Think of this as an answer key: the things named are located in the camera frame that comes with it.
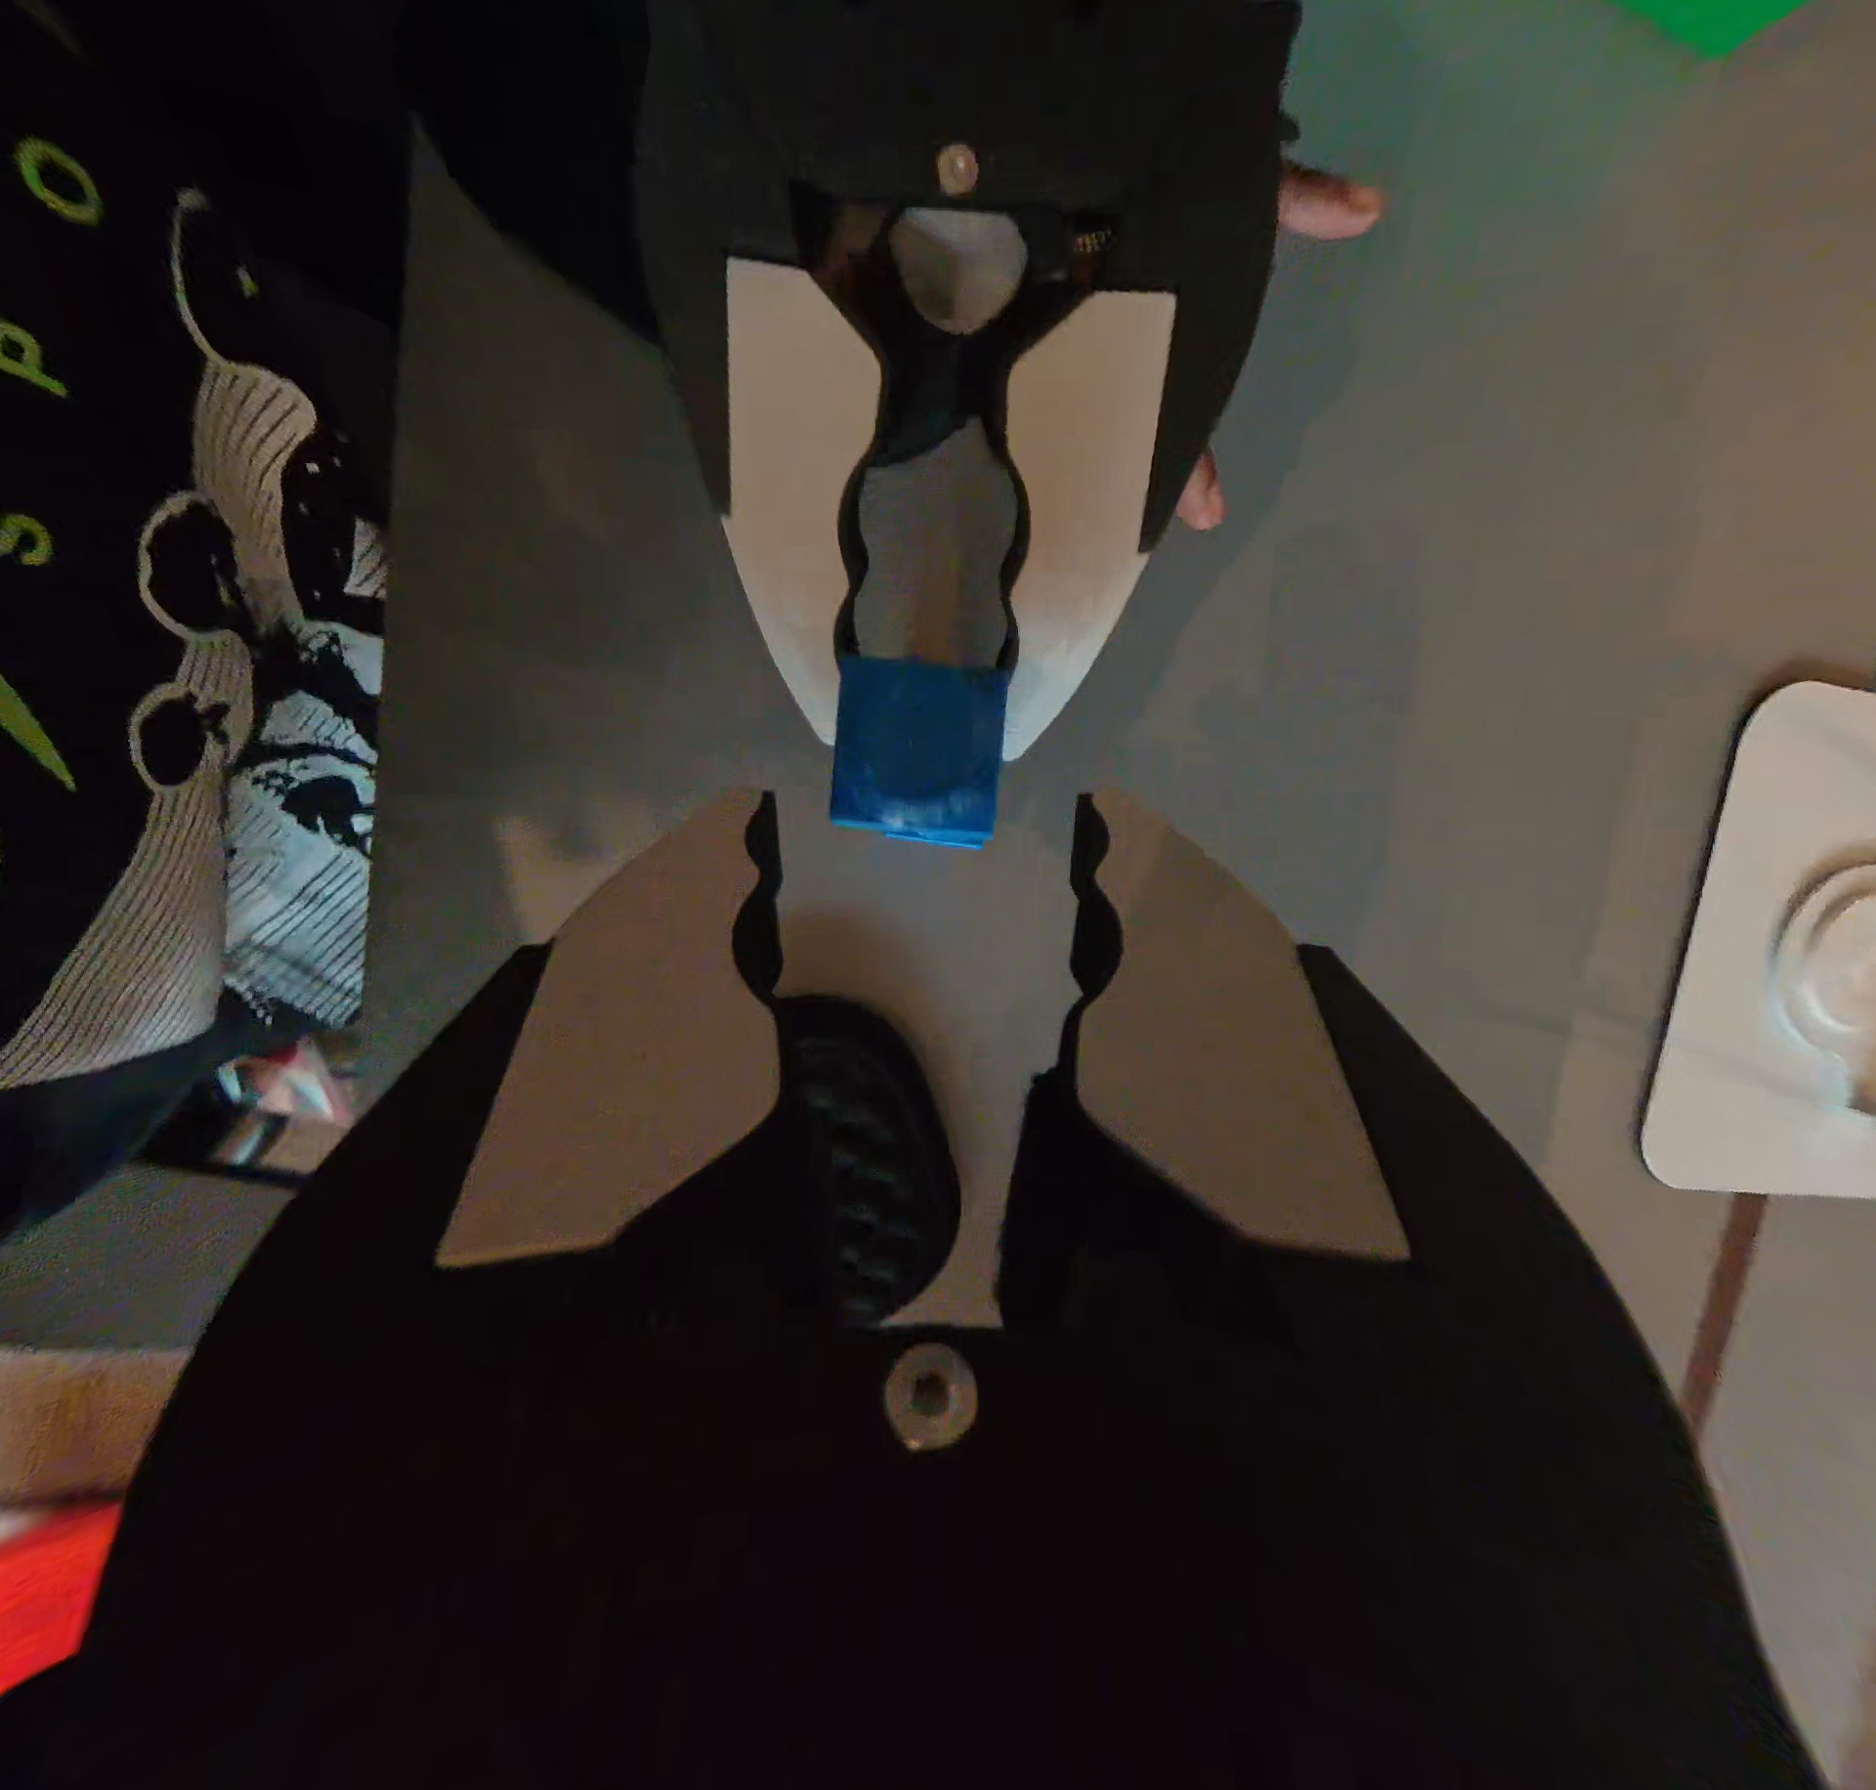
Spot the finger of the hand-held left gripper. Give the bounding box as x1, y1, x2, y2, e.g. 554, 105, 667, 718
722, 257, 888, 752
1001, 288, 1181, 762

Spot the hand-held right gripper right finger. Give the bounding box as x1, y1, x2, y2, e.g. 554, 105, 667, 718
1069, 791, 1414, 1264

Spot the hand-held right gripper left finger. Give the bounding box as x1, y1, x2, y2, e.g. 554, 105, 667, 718
436, 790, 786, 1270

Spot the blue mega block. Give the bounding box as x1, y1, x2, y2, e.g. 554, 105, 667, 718
827, 654, 1013, 850

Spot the person's left hand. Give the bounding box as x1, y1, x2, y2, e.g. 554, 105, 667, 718
1178, 162, 1385, 534

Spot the red and white small object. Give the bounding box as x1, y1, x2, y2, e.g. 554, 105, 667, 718
219, 1035, 359, 1134

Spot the white monitor stand base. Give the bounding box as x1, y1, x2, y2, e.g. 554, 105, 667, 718
1641, 679, 1876, 1205

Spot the black printed shirt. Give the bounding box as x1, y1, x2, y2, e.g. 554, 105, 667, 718
0, 0, 653, 1235

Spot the clear round plastic lid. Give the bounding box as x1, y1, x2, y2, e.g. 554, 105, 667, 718
1764, 864, 1876, 1088

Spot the red flat object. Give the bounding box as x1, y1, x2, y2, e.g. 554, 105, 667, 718
0, 1504, 126, 1697

